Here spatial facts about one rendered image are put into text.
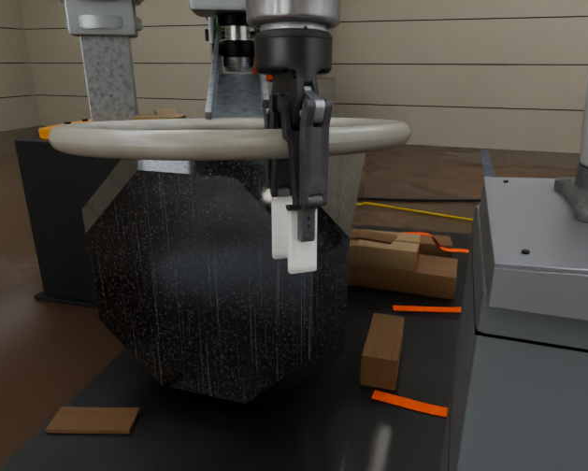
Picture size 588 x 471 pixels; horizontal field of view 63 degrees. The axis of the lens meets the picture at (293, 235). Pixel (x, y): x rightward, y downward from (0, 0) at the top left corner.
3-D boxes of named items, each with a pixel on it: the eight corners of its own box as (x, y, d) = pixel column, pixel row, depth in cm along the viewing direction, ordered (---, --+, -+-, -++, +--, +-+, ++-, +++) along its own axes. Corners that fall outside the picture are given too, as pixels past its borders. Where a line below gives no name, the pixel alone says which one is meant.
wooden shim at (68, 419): (46, 433, 144) (45, 429, 143) (62, 410, 153) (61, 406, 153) (129, 434, 143) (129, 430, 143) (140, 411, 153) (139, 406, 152)
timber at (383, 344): (394, 391, 162) (397, 361, 158) (359, 384, 165) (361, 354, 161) (402, 343, 189) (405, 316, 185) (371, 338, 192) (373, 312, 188)
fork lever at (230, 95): (207, 40, 147) (205, 22, 144) (270, 40, 149) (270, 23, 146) (188, 136, 91) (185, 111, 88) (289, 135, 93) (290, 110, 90)
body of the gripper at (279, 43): (348, 26, 44) (345, 131, 46) (311, 37, 51) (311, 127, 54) (269, 21, 41) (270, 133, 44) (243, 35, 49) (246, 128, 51)
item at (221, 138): (108, 135, 92) (107, 119, 91) (363, 131, 96) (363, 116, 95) (-35, 166, 45) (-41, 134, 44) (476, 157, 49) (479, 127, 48)
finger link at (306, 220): (310, 189, 48) (322, 194, 45) (310, 237, 49) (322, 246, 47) (296, 190, 47) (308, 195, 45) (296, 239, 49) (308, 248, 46)
